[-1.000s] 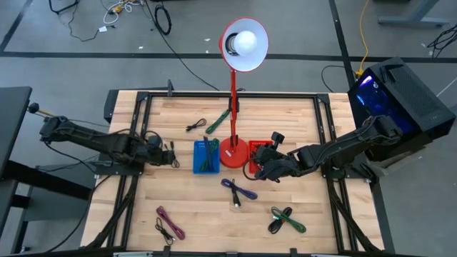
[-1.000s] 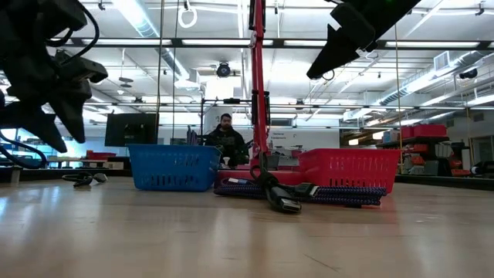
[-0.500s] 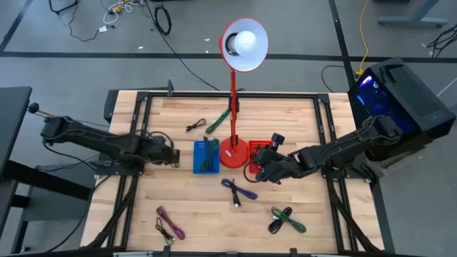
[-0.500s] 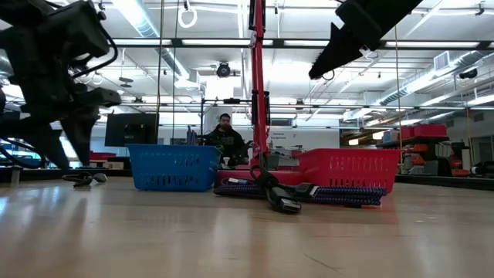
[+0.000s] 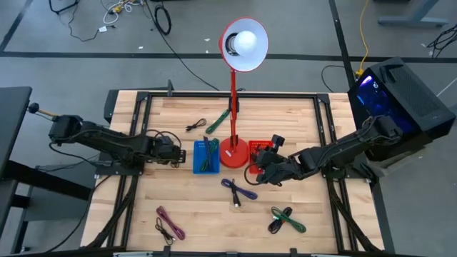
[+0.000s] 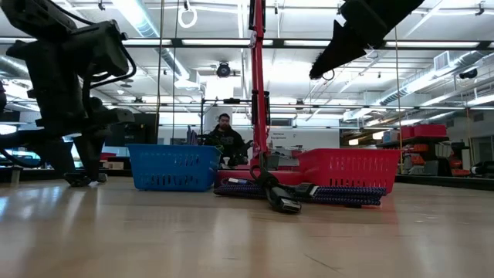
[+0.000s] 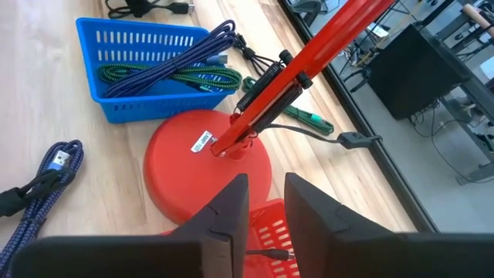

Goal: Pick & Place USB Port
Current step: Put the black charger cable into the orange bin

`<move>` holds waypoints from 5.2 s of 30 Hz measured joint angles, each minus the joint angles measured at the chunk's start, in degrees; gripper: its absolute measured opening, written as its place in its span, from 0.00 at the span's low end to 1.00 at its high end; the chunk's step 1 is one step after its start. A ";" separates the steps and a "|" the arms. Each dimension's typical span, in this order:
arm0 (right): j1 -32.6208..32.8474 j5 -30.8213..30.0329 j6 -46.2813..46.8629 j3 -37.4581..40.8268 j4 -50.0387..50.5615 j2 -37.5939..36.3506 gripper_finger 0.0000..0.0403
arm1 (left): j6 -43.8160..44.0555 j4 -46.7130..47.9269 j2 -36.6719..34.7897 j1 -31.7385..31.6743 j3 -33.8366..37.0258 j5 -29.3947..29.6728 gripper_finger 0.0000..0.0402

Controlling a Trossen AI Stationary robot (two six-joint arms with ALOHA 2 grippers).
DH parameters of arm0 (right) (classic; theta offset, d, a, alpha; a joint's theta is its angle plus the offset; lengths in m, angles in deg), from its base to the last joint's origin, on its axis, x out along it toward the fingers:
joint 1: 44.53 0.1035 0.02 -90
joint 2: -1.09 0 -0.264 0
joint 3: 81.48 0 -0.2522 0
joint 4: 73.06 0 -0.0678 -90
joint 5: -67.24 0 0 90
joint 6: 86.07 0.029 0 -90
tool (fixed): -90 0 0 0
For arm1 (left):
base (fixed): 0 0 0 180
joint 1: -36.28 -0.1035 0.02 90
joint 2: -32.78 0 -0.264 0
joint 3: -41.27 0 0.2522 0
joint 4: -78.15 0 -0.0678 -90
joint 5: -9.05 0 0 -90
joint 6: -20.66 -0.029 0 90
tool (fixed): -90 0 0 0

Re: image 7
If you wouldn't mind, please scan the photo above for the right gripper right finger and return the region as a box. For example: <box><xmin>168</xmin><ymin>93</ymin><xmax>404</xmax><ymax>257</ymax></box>
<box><xmin>284</xmin><ymin>172</ymin><xmax>494</xmax><ymax>278</ymax></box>

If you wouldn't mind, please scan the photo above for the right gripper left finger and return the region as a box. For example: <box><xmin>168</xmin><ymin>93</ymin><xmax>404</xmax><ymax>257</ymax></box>
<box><xmin>10</xmin><ymin>173</ymin><xmax>250</xmax><ymax>278</ymax></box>

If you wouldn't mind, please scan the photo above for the blue braided USB cable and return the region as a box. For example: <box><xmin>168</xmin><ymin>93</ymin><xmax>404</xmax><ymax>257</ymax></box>
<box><xmin>103</xmin><ymin>19</ymin><xmax>237</xmax><ymax>99</ymax></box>
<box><xmin>0</xmin><ymin>139</ymin><xmax>85</xmax><ymax>278</ymax></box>

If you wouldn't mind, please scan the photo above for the green braided USB cable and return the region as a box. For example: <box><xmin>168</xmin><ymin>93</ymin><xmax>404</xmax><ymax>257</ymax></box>
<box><xmin>96</xmin><ymin>63</ymin><xmax>243</xmax><ymax>93</ymax></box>
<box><xmin>242</xmin><ymin>76</ymin><xmax>336</xmax><ymax>136</ymax></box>

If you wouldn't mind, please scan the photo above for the red desk lamp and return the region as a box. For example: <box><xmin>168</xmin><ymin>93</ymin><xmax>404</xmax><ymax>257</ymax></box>
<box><xmin>143</xmin><ymin>0</ymin><xmax>395</xmax><ymax>225</ymax></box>

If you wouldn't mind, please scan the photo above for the red plastic basket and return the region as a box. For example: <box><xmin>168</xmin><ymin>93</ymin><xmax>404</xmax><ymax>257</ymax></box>
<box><xmin>161</xmin><ymin>198</ymin><xmax>303</xmax><ymax>278</ymax></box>

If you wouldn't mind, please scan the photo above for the blue plastic basket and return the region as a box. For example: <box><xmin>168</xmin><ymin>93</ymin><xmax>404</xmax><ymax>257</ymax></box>
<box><xmin>76</xmin><ymin>17</ymin><xmax>237</xmax><ymax>124</ymax></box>

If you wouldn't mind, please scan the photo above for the black box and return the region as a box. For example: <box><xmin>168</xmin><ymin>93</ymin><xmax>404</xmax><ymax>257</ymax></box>
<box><xmin>366</xmin><ymin>23</ymin><xmax>471</xmax><ymax>120</ymax></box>

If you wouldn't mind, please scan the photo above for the black desk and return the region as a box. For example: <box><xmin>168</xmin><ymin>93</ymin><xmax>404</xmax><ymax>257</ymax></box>
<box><xmin>418</xmin><ymin>0</ymin><xmax>494</xmax><ymax>185</ymax></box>

